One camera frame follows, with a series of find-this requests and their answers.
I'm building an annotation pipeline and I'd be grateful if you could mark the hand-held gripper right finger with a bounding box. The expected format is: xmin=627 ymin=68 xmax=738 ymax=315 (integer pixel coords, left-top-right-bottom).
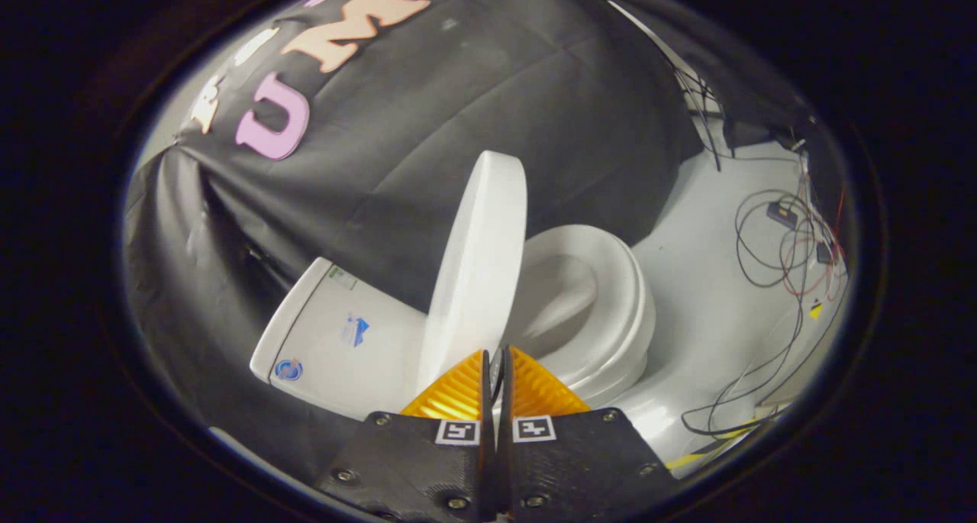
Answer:
xmin=500 ymin=345 xmax=682 ymax=523

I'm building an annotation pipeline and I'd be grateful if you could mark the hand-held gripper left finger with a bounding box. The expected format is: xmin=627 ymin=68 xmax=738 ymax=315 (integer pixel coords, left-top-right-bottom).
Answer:
xmin=317 ymin=347 xmax=494 ymax=523

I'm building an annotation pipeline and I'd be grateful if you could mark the yellow cable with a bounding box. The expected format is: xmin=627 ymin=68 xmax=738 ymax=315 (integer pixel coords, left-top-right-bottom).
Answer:
xmin=664 ymin=424 xmax=766 ymax=472

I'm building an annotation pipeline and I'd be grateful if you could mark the white toilet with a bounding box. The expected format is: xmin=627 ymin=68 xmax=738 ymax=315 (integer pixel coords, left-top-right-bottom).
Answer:
xmin=250 ymin=225 xmax=657 ymax=422

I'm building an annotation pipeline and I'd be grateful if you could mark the black cable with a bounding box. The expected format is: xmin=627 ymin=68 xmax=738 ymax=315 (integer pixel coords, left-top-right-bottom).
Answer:
xmin=679 ymin=187 xmax=850 ymax=440

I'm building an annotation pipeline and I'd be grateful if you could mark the white toilet tank lid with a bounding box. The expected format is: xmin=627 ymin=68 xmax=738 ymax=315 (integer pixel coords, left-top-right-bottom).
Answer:
xmin=250 ymin=257 xmax=334 ymax=386

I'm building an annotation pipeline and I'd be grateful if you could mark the black backdrop cloth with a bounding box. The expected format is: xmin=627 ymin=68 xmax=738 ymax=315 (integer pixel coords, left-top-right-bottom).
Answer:
xmin=122 ymin=0 xmax=811 ymax=479

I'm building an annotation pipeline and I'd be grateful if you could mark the red cable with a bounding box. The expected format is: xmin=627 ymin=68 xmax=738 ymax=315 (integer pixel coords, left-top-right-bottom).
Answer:
xmin=779 ymin=187 xmax=845 ymax=299

